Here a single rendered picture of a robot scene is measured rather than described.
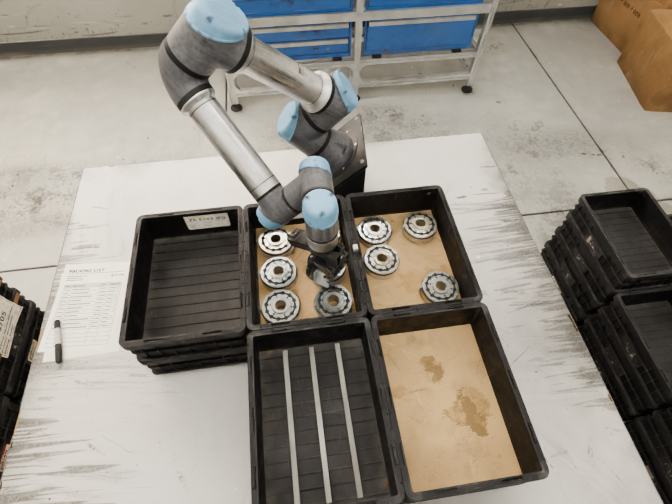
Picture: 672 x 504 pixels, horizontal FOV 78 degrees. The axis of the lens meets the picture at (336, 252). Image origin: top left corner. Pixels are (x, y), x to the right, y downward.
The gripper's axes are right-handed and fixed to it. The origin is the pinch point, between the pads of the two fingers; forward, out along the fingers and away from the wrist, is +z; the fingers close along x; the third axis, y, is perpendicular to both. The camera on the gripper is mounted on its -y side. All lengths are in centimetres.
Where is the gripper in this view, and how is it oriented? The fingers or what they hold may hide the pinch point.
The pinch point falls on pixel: (320, 274)
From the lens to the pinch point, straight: 118.6
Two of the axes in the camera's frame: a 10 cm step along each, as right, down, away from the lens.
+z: 0.2, 5.0, 8.6
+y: 8.1, 4.9, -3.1
